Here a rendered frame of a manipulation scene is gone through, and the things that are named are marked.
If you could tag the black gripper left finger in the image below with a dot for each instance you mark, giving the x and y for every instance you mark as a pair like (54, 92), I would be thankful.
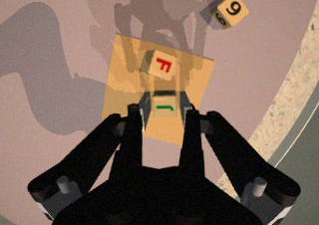
(75, 174)

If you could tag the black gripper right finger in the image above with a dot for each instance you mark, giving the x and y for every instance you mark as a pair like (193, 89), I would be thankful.
(264, 190)

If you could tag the tan square mat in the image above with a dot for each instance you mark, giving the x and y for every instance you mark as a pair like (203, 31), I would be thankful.
(128, 79)

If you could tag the tan block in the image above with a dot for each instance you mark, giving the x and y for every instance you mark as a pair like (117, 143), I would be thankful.
(162, 64)
(229, 12)
(164, 103)

